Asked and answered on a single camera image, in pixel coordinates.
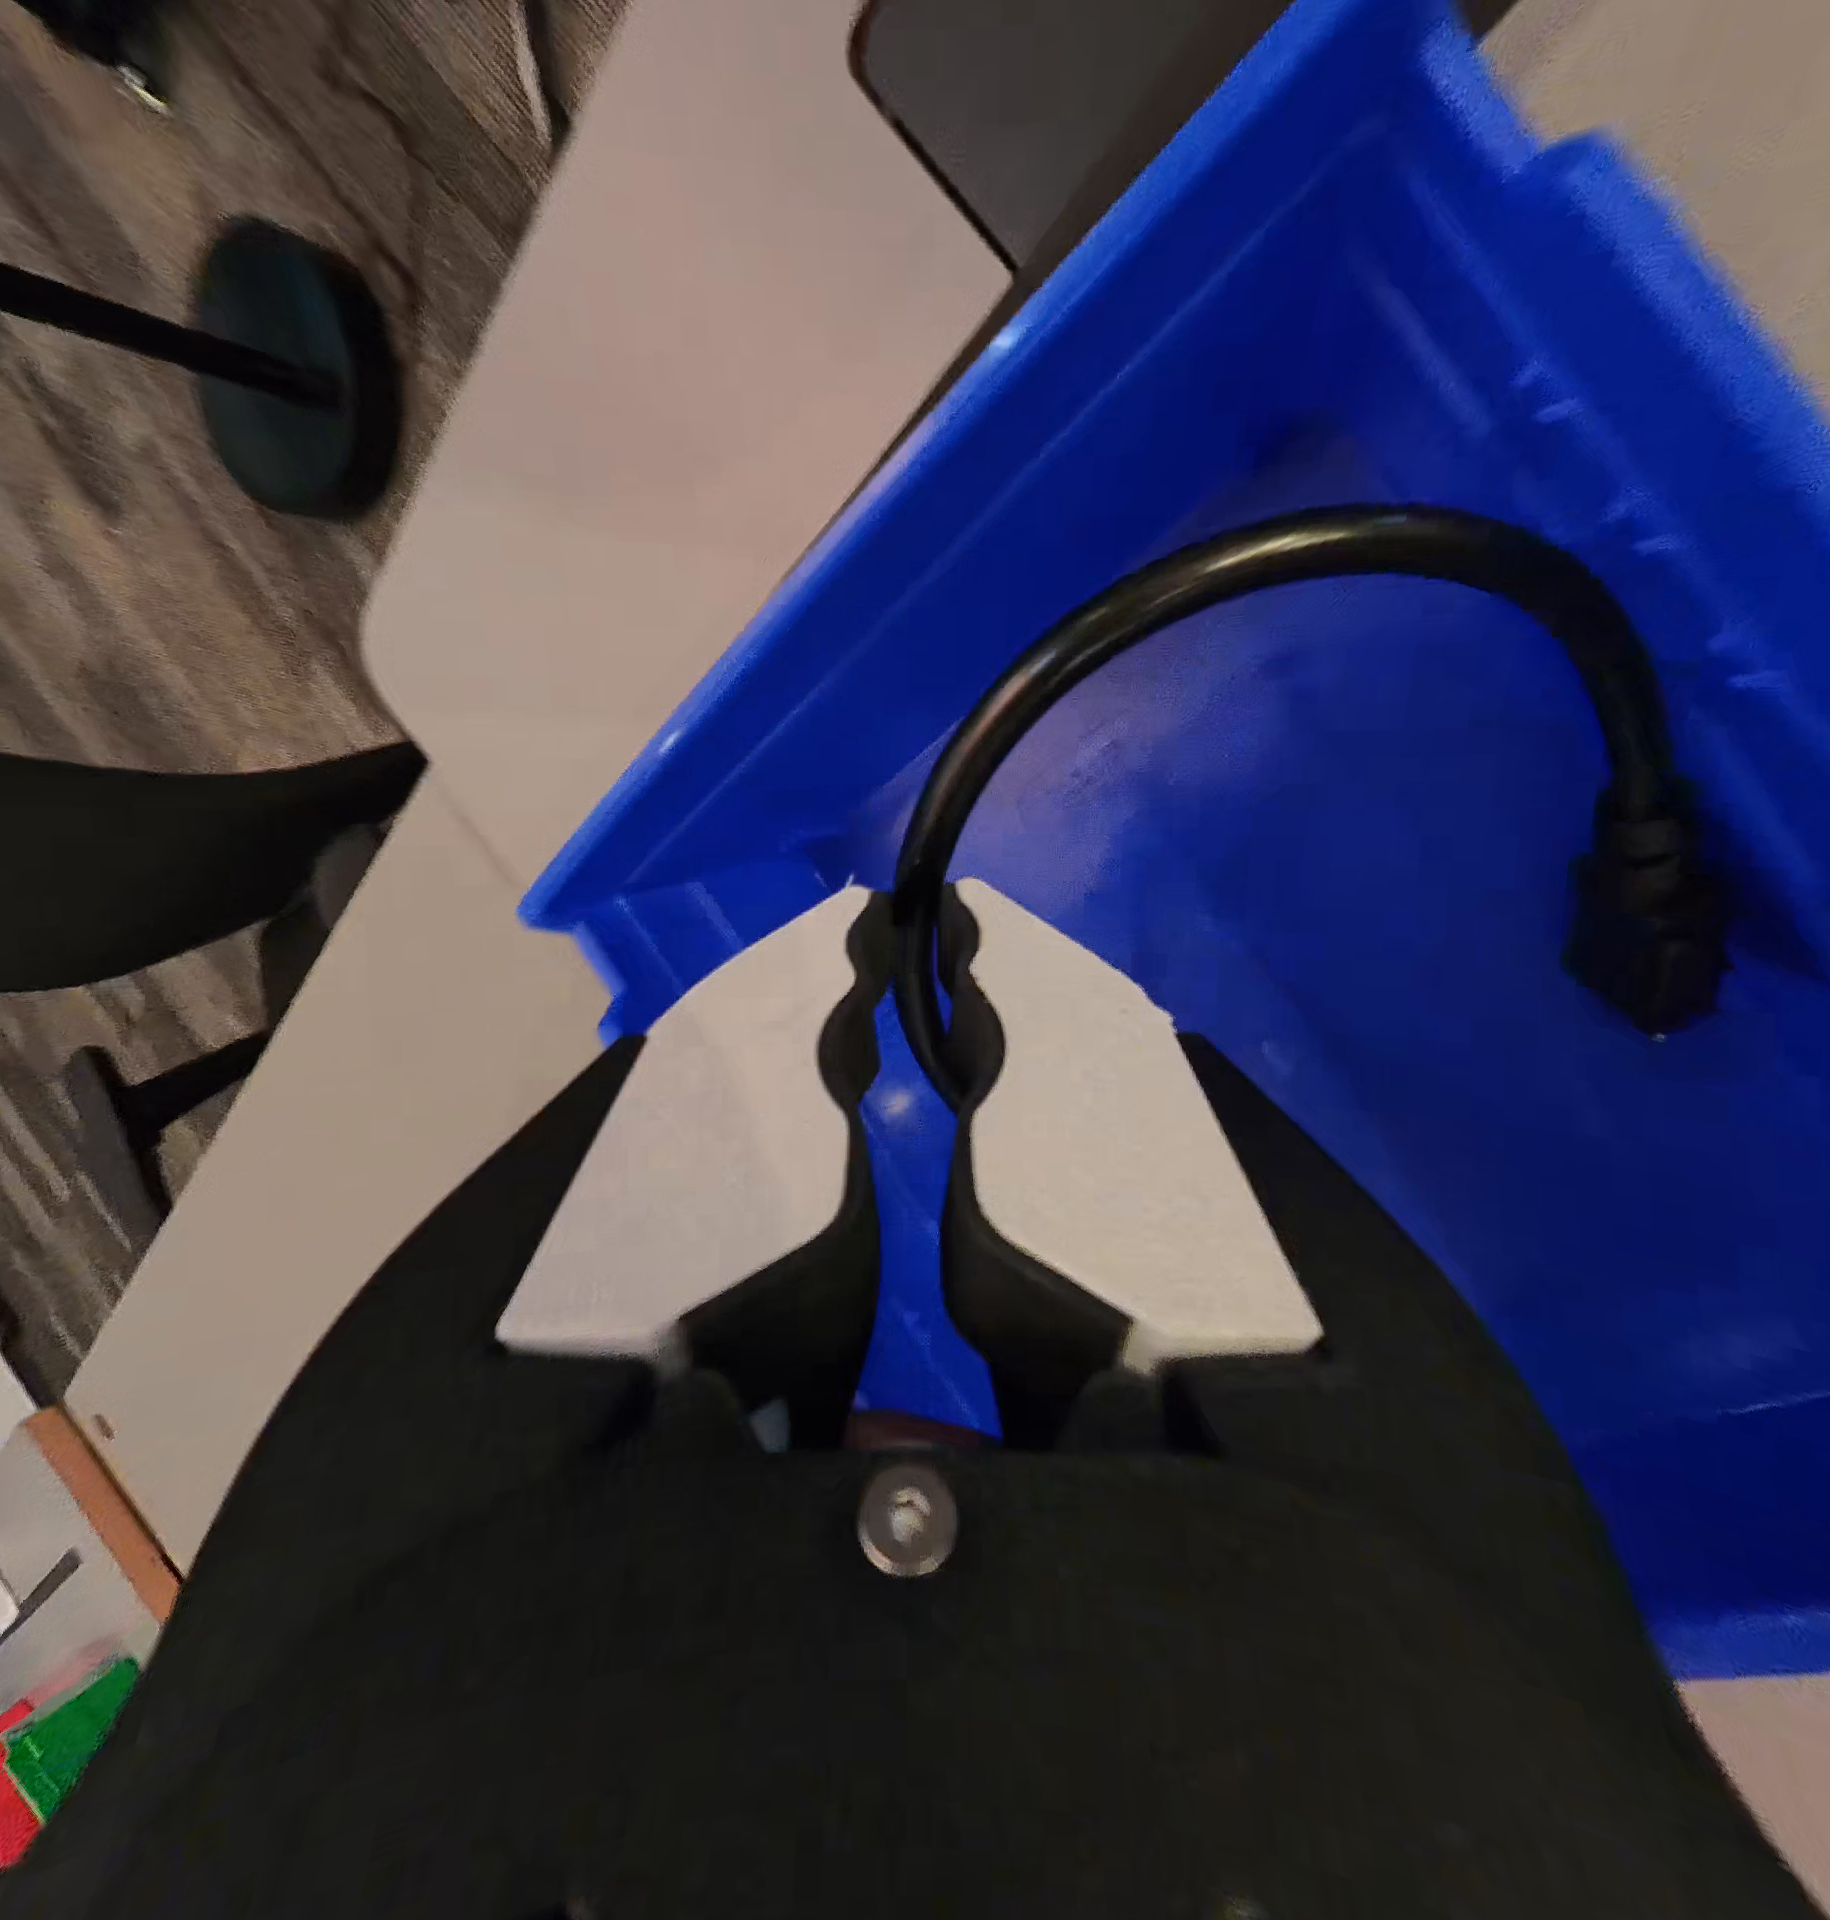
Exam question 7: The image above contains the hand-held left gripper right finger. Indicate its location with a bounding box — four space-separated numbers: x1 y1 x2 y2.
937 876 1329 1449

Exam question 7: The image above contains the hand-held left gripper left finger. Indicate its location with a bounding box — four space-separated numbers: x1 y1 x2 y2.
494 884 900 1449

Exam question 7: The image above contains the blue plastic bin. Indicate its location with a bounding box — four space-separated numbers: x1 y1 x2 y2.
517 0 1830 1682

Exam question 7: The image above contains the black cord connector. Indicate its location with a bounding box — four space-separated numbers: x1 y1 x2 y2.
1563 771 1729 1038

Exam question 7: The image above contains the black power cord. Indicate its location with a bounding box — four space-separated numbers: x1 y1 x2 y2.
891 500 1674 1103

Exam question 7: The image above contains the black office chair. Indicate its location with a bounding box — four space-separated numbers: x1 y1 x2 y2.
0 739 435 999

